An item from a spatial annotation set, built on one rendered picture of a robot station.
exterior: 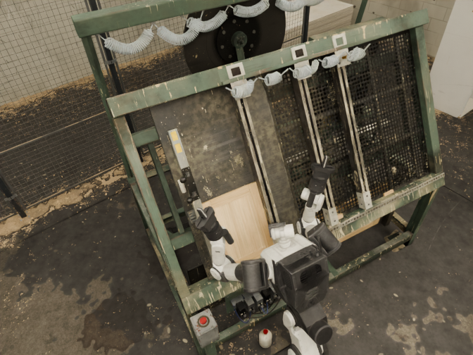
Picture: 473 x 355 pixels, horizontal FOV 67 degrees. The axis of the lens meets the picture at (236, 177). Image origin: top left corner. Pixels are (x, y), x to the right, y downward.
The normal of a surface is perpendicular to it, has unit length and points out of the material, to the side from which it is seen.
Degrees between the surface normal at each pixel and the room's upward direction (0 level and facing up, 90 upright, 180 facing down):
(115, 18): 90
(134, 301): 0
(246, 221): 59
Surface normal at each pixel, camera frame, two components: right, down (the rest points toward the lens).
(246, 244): 0.38, 0.14
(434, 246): -0.04, -0.73
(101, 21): 0.47, 0.59
